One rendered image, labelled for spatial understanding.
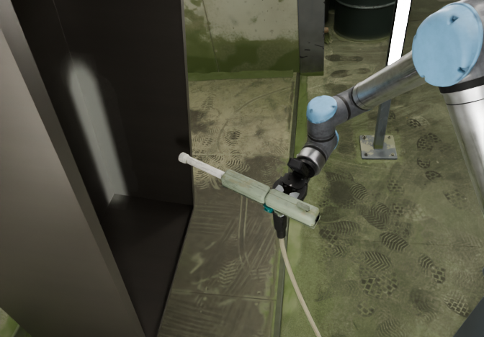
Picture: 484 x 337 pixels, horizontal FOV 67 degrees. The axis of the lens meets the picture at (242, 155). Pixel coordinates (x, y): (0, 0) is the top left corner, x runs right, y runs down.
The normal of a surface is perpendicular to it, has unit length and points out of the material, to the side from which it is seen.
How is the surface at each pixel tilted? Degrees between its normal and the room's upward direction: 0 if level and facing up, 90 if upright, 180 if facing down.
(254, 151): 0
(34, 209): 90
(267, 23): 90
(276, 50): 90
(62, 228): 90
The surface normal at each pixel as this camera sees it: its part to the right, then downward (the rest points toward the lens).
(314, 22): -0.15, 0.72
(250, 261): -0.15, -0.70
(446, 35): -0.92, 0.30
